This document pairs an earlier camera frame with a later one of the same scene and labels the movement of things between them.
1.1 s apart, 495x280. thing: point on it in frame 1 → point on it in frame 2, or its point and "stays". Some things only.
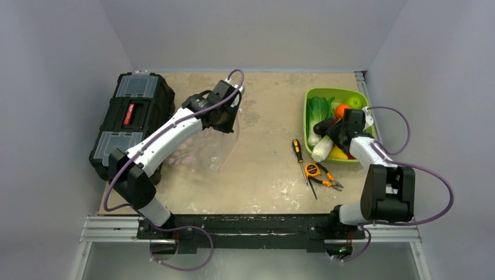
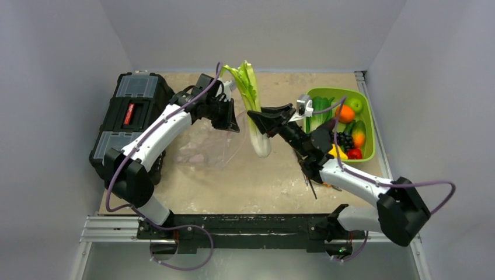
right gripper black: x=344 y=136 → x=281 y=124
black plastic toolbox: x=142 y=102 stays
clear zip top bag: x=209 y=151 stays
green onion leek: x=319 y=108 stays
